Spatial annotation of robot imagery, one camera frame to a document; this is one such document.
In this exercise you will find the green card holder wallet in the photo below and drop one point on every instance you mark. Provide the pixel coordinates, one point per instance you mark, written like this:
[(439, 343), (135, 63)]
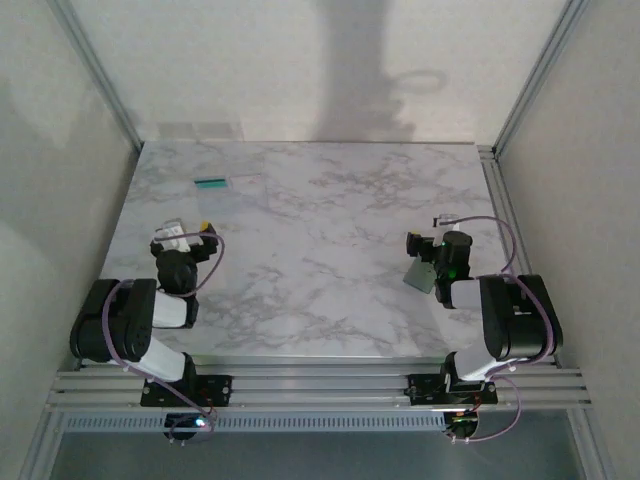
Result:
[(419, 277)]

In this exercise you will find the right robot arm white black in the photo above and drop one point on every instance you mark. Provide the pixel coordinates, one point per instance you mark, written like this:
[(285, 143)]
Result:
[(520, 315)]

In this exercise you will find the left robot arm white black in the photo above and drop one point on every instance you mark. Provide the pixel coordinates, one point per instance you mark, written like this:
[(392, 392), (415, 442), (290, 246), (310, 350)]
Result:
[(165, 312)]

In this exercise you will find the teal card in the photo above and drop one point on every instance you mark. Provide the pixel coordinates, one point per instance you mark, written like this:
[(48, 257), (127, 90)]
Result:
[(210, 184)]

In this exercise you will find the black round base connector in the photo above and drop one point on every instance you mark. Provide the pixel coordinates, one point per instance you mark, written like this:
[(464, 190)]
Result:
[(182, 425), (460, 425)]

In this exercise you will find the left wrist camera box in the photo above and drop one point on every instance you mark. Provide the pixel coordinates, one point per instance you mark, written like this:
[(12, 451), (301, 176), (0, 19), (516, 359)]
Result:
[(172, 232)]

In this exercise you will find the aluminium side rail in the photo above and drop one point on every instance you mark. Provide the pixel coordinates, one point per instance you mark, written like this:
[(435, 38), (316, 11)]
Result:
[(502, 200)]

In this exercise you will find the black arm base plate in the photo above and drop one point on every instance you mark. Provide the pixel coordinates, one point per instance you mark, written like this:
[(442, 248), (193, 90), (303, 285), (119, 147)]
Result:
[(425, 391), (215, 391)]

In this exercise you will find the aluminium frame rails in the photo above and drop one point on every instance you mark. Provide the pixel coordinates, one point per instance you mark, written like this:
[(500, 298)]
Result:
[(320, 391)]

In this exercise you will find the aluminium frame post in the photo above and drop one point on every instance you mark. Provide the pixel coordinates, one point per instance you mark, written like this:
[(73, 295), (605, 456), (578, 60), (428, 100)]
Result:
[(100, 76), (539, 75)]

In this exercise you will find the aluminium frame leg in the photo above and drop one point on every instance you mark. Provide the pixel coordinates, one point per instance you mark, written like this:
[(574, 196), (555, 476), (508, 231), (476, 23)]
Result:
[(42, 445), (592, 445)]

